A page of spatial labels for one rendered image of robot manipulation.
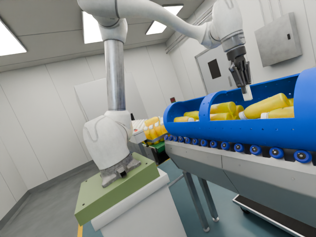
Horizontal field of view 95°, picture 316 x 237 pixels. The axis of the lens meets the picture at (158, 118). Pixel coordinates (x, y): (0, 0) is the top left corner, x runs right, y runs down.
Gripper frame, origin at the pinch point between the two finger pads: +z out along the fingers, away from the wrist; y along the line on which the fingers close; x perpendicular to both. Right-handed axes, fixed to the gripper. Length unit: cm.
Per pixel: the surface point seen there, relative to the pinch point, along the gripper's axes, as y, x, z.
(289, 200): -11.4, -11.9, 43.2
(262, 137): -13.1, -9.0, 15.6
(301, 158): -11.0, -18.4, 23.6
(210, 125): -14.0, 13.4, 10.3
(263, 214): 26, 28, 105
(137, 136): -31, 82, 14
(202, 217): -8, 62, 104
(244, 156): -11.2, 1.8, 27.3
